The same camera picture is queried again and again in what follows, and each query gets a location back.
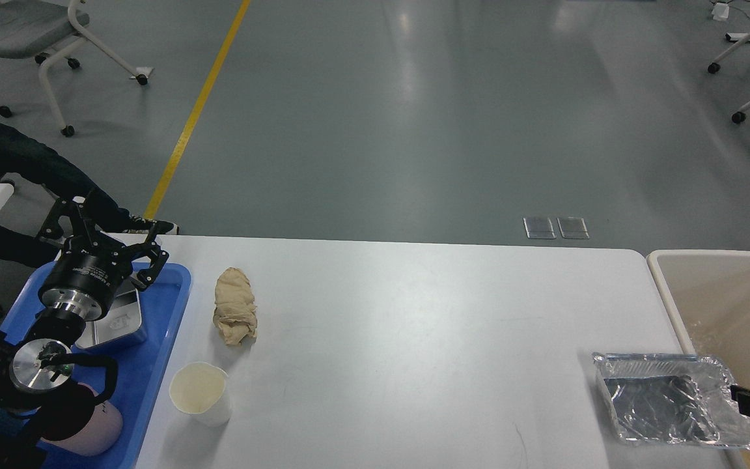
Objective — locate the left black cylindrical gripper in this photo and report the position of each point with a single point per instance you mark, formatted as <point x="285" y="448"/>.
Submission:
<point x="82" y="280"/>

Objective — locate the rectangular steel container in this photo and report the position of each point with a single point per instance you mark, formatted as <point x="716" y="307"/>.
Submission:
<point x="122" y="327"/>

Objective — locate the pink plastic mug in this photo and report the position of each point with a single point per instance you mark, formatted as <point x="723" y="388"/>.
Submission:
<point x="98" y="430"/>

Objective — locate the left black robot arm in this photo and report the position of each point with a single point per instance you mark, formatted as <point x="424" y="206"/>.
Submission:
<point x="52" y="389"/>

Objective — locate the aluminium foil tray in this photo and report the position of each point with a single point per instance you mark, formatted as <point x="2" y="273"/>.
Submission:
<point x="671" y="399"/>

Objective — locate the beige plastic bin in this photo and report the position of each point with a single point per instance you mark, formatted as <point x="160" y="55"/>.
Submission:
<point x="706" y="294"/>

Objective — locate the blue plastic tray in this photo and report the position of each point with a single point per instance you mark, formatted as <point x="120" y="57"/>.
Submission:
<point x="141" y="366"/>

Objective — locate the crumpled beige cloth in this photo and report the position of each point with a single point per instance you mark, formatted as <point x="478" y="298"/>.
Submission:
<point x="235" y="311"/>

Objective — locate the seated person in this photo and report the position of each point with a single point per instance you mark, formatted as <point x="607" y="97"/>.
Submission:
<point x="42" y="165"/>

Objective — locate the cream white cup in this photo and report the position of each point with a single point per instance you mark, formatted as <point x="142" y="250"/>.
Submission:
<point x="201" y="390"/>

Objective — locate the grey office chair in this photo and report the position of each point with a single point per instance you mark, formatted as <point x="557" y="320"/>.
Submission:
<point x="53" y="32"/>

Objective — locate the right floor socket plate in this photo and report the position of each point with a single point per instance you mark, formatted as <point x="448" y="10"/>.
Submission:
<point x="573" y="227"/>

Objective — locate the floor socket plate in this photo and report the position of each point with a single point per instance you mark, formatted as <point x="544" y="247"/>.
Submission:
<point x="539" y="228"/>
<point x="573" y="227"/>

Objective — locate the left floor socket plate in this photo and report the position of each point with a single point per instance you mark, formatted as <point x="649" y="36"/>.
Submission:
<point x="539" y="228"/>

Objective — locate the white floor power adapter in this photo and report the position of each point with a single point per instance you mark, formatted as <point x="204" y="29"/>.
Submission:
<point x="720" y="11"/>

